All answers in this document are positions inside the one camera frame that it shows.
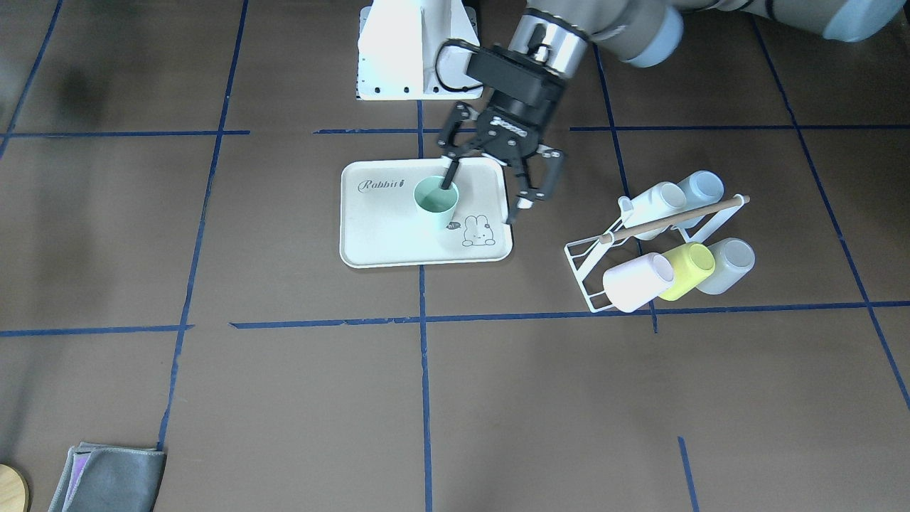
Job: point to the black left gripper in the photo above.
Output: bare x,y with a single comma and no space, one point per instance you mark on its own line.
524,109

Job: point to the blue cup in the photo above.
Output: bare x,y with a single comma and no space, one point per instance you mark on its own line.
701,188

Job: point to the beige rabbit tray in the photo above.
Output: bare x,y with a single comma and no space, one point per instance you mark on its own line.
384,222

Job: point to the white wire cup rack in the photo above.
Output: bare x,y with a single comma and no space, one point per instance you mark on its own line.
697,225

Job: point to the grey cup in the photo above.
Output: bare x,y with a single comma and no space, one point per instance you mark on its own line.
733,259

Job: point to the pink cup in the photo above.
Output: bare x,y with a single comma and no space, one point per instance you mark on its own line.
634,283

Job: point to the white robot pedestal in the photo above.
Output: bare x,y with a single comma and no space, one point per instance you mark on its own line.
398,44

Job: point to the beige cup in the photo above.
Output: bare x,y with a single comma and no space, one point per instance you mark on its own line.
660,201

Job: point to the wooden mug tree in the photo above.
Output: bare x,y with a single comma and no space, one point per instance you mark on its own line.
15,493

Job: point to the yellow cup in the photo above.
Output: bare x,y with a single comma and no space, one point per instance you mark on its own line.
692,264

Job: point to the green cup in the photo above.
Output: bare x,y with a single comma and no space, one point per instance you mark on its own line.
434,204

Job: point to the grey folded cloth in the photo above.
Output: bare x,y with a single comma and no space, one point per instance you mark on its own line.
104,477

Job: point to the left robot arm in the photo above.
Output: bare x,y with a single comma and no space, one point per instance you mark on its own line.
642,34

